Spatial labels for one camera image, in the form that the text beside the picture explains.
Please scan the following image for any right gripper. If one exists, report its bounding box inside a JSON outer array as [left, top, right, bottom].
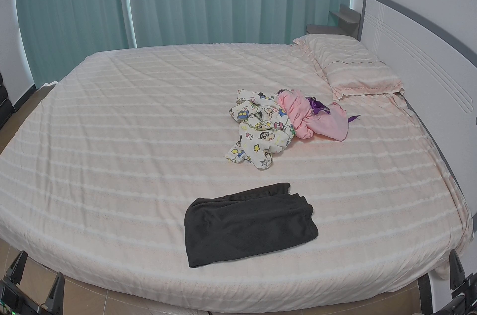
[[443, 249, 477, 315]]

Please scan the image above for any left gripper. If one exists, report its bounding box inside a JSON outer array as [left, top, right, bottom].
[[0, 250, 65, 315]]

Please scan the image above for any black T-shirt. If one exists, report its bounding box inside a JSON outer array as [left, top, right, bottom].
[[184, 182, 319, 268]]

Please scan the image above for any black chest of drawers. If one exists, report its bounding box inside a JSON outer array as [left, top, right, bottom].
[[0, 72, 16, 128]]

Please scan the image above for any bed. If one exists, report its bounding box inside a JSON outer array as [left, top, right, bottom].
[[0, 0, 477, 312]]

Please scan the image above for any pink garment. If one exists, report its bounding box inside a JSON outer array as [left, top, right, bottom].
[[277, 89, 349, 141]]

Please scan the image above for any purple garment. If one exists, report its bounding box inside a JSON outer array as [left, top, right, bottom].
[[306, 96, 361, 122]]

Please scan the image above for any pale pink pillow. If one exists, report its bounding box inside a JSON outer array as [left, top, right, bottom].
[[292, 34, 405, 101]]

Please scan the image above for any white printed pyjama top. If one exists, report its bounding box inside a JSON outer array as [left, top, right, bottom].
[[224, 88, 297, 169]]

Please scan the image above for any grey bedside table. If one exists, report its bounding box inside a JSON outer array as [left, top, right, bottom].
[[306, 4, 362, 36]]

